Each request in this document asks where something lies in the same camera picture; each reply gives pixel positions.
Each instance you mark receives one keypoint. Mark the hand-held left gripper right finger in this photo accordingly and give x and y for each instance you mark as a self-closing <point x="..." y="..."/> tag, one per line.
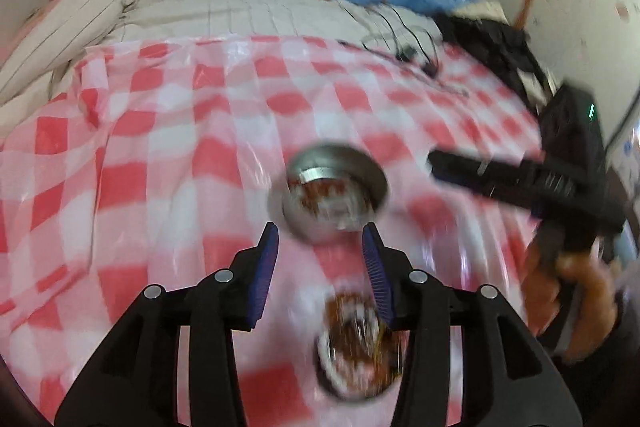
<point x="375" y="267"/>

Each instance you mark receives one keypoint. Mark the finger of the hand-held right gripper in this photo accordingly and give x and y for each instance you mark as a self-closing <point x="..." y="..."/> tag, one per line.
<point x="510" y="197"/>
<point x="480" y="164"/>

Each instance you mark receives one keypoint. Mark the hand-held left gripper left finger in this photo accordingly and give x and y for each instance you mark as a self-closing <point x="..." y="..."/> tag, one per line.
<point x="267" y="267"/>

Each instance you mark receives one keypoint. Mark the round metal tin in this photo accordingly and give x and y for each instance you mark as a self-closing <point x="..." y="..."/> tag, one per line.
<point x="320" y="227"/>

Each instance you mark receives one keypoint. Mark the reddish brown jewelry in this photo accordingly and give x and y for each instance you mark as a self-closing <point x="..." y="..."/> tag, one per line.
<point x="352" y="337"/>

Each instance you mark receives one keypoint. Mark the small bowl of food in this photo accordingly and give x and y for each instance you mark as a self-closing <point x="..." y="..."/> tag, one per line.
<point x="350" y="387"/>

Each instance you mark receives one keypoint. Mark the person's right hand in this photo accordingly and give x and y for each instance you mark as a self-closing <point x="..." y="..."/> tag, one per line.
<point x="590" y="302"/>

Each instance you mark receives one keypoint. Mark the small black adapter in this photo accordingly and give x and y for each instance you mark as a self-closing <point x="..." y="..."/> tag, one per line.
<point x="429" y="68"/>
<point x="406" y="52"/>

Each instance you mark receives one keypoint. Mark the dark cloth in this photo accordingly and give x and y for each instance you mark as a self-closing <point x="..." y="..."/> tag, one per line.
<point x="500" y="52"/>

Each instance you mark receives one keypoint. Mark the red checked plastic cloth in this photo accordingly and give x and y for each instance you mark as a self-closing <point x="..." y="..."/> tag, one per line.
<point x="175" y="157"/>

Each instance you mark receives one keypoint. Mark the white striped bedsheet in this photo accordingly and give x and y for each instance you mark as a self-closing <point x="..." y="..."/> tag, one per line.
<point x="260" y="12"/>

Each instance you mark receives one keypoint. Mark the white striped quilt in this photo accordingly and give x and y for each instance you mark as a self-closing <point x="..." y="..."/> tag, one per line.
<point x="75" y="17"/>

